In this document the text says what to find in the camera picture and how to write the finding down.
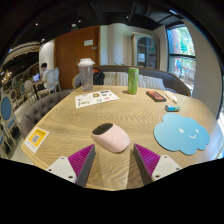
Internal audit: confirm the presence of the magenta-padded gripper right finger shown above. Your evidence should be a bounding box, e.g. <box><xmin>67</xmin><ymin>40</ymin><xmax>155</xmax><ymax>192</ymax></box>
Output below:
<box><xmin>132</xmin><ymin>143</ymin><xmax>183</xmax><ymax>186</ymax></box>

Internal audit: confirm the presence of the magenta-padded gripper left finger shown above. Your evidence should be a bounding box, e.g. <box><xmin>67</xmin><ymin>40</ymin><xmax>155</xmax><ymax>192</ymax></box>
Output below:
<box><xmin>45</xmin><ymin>143</ymin><xmax>97</xmax><ymax>188</ymax></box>

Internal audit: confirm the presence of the pink computer mouse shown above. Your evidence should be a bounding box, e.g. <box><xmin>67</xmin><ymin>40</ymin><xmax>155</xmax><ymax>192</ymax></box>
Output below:
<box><xmin>91</xmin><ymin>122</ymin><xmax>131</xmax><ymax>154</ymax></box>

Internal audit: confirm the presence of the blue cloud-shaped mouse pad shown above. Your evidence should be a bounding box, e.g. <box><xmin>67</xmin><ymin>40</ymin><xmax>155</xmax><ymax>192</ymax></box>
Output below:
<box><xmin>153</xmin><ymin>112</ymin><xmax>211</xmax><ymax>156</ymax></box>

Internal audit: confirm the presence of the yellow code sticker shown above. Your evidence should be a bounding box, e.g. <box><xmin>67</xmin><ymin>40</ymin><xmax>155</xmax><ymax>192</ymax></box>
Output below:
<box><xmin>23</xmin><ymin>126</ymin><xmax>50</xmax><ymax>154</ymax></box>

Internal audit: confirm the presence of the grey tufted armchair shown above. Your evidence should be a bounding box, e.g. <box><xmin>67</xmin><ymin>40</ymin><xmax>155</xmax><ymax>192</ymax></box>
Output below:
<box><xmin>20</xmin><ymin>89</ymin><xmax>76</xmax><ymax>139</ymax></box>

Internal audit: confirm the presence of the white plastic packet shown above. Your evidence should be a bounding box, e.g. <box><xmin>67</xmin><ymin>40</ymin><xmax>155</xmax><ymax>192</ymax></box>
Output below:
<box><xmin>164</xmin><ymin>90</ymin><xmax>179</xmax><ymax>104</ymax></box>

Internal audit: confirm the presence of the white sticker sheet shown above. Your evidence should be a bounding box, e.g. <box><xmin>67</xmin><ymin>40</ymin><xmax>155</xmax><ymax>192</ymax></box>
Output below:
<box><xmin>74</xmin><ymin>89</ymin><xmax>120</xmax><ymax>109</ymax></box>

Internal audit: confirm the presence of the striped cushion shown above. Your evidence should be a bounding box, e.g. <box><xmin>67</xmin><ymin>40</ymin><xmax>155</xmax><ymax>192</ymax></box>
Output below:
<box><xmin>137</xmin><ymin>74</ymin><xmax>166</xmax><ymax>91</ymax></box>
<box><xmin>103</xmin><ymin>71</ymin><xmax>130</xmax><ymax>87</ymax></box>

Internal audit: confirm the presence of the brown curved bench sofa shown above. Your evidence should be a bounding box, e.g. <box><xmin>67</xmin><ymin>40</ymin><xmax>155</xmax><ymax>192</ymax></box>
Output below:
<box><xmin>71</xmin><ymin>65</ymin><xmax>192</xmax><ymax>98</ymax></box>

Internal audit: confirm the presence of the green drink can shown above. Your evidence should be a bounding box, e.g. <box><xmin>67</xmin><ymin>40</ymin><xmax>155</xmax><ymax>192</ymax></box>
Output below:
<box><xmin>127</xmin><ymin>67</ymin><xmax>140</xmax><ymax>96</ymax></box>

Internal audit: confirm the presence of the clear shaker bottle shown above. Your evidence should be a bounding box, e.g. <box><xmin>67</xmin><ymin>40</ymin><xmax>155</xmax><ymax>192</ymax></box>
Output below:
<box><xmin>77</xmin><ymin>57</ymin><xmax>96</xmax><ymax>92</ymax></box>

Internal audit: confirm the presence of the black backpack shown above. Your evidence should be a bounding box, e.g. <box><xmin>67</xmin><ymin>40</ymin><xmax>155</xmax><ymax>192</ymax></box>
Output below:
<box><xmin>92</xmin><ymin>67</ymin><xmax>106</xmax><ymax>86</ymax></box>

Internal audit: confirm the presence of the person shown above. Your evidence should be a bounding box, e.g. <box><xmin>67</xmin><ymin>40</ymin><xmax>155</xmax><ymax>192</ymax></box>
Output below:
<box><xmin>39</xmin><ymin>62</ymin><xmax>51</xmax><ymax>83</ymax></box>

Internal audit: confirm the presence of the brown wooden door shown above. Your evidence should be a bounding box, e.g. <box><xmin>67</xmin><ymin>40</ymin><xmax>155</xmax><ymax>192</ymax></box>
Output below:
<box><xmin>54</xmin><ymin>25</ymin><xmax>101</xmax><ymax>90</ymax></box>

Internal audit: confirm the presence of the black-framed window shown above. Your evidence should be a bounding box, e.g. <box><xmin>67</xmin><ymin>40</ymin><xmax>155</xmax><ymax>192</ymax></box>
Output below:
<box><xmin>166</xmin><ymin>24</ymin><xmax>197</xmax><ymax>91</ymax></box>

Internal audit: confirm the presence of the glass-door cabinet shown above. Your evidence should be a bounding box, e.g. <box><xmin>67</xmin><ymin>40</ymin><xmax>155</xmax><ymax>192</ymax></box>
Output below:
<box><xmin>130</xmin><ymin>31</ymin><xmax>160</xmax><ymax>70</ymax></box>

